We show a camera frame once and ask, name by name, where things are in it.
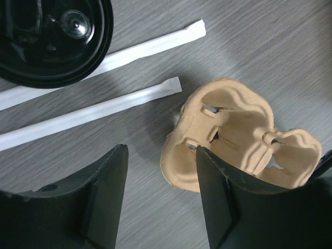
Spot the brown pulp cup carrier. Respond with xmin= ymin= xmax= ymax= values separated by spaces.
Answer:
xmin=160 ymin=78 xmax=322 ymax=192

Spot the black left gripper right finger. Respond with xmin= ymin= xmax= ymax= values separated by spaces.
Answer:
xmin=196 ymin=147 xmax=331 ymax=248

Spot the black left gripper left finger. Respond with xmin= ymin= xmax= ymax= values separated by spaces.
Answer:
xmin=1 ymin=144 xmax=129 ymax=248

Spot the white wrapped straw upper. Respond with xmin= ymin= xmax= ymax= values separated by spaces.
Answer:
xmin=1 ymin=20 xmax=206 ymax=110

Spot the white wrapped straw lower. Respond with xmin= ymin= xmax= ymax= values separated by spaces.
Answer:
xmin=1 ymin=77 xmax=182 ymax=151

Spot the white wrapped straw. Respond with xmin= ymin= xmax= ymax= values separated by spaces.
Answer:
xmin=1 ymin=77 xmax=182 ymax=151
xmin=1 ymin=20 xmax=206 ymax=110

